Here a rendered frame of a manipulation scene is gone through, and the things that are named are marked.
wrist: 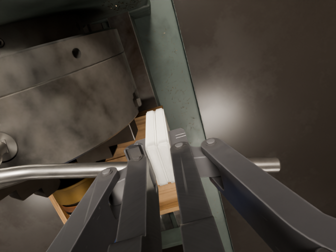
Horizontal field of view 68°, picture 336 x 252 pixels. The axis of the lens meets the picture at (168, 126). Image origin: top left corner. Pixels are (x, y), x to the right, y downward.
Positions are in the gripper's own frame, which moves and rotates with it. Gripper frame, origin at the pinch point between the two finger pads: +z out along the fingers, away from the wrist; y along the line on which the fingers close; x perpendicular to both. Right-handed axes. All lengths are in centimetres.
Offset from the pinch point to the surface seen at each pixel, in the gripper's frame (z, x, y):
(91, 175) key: -0.4, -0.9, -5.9
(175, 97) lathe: 75, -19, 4
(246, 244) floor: 128, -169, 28
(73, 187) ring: 17.3, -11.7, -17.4
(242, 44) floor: 129, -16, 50
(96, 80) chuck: 12.4, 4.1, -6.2
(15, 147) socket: 6.6, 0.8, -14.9
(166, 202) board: 41, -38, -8
